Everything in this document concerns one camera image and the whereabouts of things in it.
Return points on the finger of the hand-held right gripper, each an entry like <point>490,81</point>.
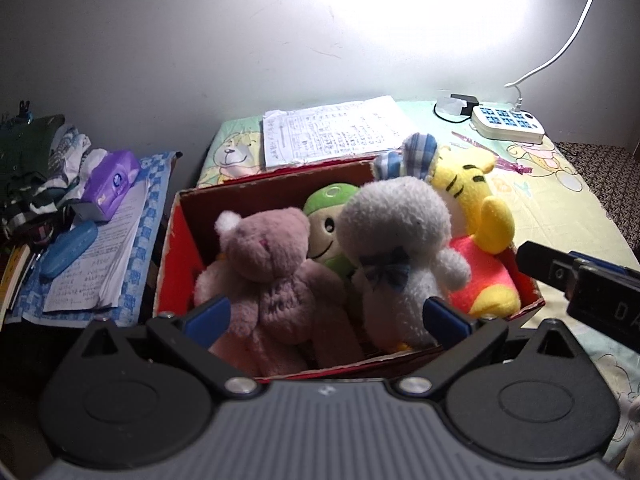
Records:
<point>605,263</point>
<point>542,262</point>

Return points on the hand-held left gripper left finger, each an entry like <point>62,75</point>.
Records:
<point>207,320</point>

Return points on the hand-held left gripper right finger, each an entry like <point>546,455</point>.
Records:
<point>445,322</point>

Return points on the yellow plush tiger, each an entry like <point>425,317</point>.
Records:
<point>480,280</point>

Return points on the pink plush bear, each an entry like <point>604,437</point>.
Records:
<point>280,280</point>

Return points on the red cardboard box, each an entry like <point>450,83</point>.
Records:
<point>187,225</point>

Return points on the white plush rabbit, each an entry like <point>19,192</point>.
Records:
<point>395,220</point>

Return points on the green plush toy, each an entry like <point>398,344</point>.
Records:
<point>325,230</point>

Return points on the dark patterned cloth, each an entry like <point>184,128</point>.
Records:
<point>605,185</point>

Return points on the pink ribbon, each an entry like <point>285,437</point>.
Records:
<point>517,166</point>

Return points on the blue checked cloth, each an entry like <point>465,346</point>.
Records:
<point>147,230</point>

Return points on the written sheets pile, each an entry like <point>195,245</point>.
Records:
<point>100,270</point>

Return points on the white power strip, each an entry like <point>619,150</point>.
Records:
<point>505,127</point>

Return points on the blue glasses case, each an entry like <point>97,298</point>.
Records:
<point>67,250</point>

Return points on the purple tissue pack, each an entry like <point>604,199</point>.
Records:
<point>110,185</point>

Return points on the black plug adapter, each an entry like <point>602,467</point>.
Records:
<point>462,97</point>

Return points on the stack of books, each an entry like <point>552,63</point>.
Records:
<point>15,275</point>

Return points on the handwritten paper stack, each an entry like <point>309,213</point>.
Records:
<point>330,130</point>

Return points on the pile of clothes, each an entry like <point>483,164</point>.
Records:
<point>30,170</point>

